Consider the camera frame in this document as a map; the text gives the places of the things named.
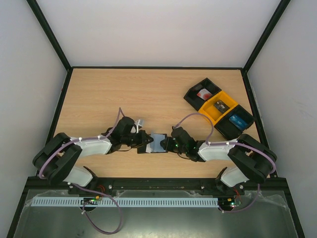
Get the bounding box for blue card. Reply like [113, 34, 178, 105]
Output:
[229, 115, 247, 131]

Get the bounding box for black bin near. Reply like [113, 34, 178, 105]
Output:
[215, 105, 255, 140]

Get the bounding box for black card holder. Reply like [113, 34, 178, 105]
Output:
[137, 132, 167, 154]

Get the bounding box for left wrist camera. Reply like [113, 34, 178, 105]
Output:
[135, 119, 144, 133]

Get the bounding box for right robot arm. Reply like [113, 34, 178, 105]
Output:
[160, 127, 277, 194]

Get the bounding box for white slotted cable duct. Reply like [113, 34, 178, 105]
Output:
[31, 197, 218, 208]

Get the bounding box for black bin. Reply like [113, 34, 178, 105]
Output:
[215, 105, 255, 140]
[183, 78, 221, 111]

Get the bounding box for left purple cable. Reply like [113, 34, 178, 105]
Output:
[38, 107, 124, 234]

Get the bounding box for black bin far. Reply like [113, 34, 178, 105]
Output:
[183, 78, 221, 111]

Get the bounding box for dark card in yellow bin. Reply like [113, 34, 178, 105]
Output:
[213, 100, 230, 114]

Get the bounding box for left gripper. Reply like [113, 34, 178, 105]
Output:
[122, 130, 154, 148]

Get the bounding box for black front rail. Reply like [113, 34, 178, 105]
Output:
[23, 177, 290, 197]

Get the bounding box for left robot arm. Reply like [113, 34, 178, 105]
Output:
[32, 117, 154, 187]

